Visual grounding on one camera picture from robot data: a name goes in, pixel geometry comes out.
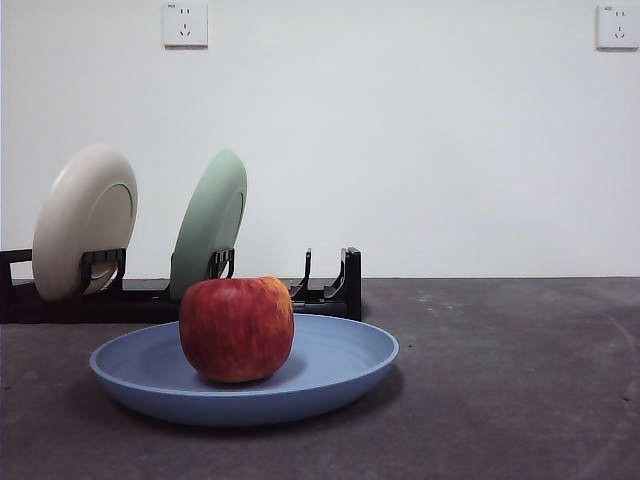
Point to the red apple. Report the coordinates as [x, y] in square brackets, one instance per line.
[235, 330]

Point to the blue plate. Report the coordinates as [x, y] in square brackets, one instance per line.
[140, 370]

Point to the green plate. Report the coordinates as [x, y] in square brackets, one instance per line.
[210, 220]

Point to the black plate rack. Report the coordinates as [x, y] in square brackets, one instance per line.
[100, 307]

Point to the cream plate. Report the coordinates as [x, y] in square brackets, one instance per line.
[75, 215]

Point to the white wall socket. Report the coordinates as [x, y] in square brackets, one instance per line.
[186, 25]
[619, 27]

